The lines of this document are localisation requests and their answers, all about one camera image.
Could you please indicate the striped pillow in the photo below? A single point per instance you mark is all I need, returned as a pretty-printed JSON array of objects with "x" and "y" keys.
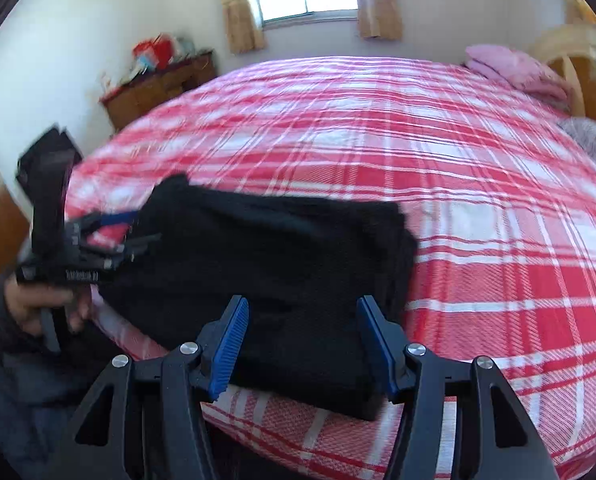
[{"x": 595, "y": 145}]

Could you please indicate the brown wooden desk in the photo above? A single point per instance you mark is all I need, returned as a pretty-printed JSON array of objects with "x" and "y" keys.
[{"x": 153, "y": 90}]

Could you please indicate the person's left hand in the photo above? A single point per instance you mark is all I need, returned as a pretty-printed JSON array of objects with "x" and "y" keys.
[{"x": 28, "y": 305}]

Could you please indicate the pink folded blanket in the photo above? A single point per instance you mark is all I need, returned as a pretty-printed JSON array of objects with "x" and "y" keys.
[{"x": 518, "y": 70}]

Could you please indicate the person's dark clothing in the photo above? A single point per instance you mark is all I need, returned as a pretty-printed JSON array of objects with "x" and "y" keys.
[{"x": 23, "y": 420}]

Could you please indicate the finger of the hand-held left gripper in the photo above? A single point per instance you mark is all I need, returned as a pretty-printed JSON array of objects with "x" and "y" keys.
[
  {"x": 113, "y": 219},
  {"x": 123, "y": 252}
]

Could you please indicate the beige patterned curtain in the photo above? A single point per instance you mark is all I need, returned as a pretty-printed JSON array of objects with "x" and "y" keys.
[
  {"x": 240, "y": 10},
  {"x": 378, "y": 0}
]

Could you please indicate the red gift bag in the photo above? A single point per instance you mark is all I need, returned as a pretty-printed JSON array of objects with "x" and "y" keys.
[{"x": 150, "y": 52}]

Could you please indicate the red plaid bed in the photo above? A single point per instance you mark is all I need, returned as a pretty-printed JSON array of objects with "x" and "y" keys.
[{"x": 478, "y": 210}]

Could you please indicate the cream and brown headboard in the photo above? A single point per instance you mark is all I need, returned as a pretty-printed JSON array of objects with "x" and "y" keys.
[{"x": 578, "y": 60}]

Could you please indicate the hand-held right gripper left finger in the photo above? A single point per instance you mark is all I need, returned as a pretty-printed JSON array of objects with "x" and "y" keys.
[{"x": 225, "y": 350}]

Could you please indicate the black pants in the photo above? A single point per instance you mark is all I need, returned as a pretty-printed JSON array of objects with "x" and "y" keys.
[{"x": 278, "y": 260}]

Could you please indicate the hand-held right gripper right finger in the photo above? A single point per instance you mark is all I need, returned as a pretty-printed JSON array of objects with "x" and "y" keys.
[{"x": 378, "y": 345}]

